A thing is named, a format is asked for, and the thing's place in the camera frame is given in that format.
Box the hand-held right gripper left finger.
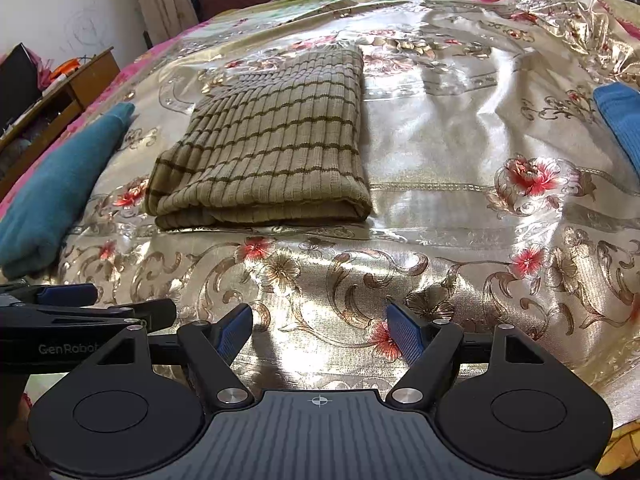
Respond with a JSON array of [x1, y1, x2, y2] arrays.
[[94, 303, 256, 409]]

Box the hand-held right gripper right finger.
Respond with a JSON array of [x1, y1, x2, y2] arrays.
[[384, 301, 545, 408]]

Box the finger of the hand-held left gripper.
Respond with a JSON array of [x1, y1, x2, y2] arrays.
[[0, 282, 99, 312], [0, 298, 178, 335]]

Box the beige striped knit sweater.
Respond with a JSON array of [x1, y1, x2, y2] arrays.
[[143, 48, 376, 234]]

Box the teal knit sweater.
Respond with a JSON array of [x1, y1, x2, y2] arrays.
[[0, 102, 138, 282]]

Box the gold floral satin bedspread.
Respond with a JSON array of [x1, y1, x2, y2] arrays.
[[0, 0, 640, 433]]

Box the wooden side cabinet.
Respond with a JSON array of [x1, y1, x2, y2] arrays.
[[0, 47, 122, 198]]

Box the black screen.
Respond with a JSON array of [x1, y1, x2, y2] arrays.
[[0, 43, 42, 128]]

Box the orange object on desk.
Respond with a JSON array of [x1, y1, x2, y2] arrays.
[[47, 57, 83, 83]]

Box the pink floral blanket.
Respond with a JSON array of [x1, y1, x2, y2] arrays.
[[0, 0, 640, 221]]

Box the blue knit garment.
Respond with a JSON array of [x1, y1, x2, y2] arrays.
[[593, 82, 640, 182]]

